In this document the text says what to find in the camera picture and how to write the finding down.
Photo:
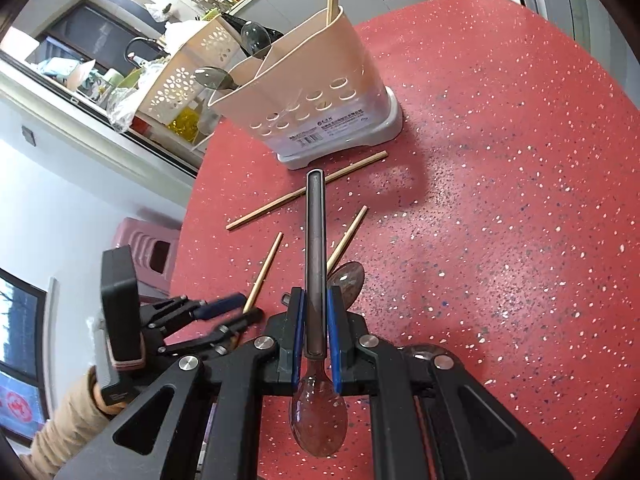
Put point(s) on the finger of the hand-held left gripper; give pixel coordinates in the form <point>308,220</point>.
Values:
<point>220,306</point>
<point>235,325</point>

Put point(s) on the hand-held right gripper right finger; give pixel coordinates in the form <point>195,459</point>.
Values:
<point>425,420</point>

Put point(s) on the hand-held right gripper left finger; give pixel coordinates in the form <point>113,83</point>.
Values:
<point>240,410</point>

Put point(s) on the beige plastic utensil holder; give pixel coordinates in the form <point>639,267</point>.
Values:
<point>300,85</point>

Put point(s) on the person's left forearm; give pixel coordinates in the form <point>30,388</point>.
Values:
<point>65,425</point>

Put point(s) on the pink plastic stool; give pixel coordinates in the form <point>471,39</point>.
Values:
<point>150,245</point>

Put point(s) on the red window sticker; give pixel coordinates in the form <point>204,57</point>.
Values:
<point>20,405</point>

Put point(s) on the yellow oil bottle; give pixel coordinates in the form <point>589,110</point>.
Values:
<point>184,121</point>

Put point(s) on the white perforated basket cart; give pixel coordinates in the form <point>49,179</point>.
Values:
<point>185,75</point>

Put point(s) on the black kitchen faucet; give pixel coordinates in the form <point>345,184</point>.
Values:
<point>142,50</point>

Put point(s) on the black cloth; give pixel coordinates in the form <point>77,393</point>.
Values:
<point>250,22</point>

